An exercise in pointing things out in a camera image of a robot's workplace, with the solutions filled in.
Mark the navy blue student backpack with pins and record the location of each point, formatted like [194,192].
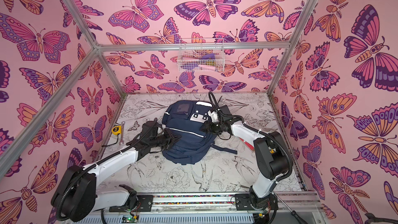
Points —
[189,120]

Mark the yellow tape measure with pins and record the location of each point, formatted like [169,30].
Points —
[116,130]

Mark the black handled screwdriver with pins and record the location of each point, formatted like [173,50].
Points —
[298,218]

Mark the red paper pack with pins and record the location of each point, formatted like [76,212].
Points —
[250,146]

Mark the silver wrench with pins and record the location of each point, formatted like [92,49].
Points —
[121,142]

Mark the green circuit board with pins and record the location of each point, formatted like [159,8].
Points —
[131,219]

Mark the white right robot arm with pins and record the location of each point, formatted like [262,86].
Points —
[273,160]

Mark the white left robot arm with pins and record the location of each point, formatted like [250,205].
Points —
[79,193]

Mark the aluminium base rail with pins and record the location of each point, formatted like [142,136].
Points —
[213,208]

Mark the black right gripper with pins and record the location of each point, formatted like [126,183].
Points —
[210,126]

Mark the white wire basket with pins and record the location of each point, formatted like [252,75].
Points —
[201,54]

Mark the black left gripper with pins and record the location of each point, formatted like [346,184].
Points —
[171,138]

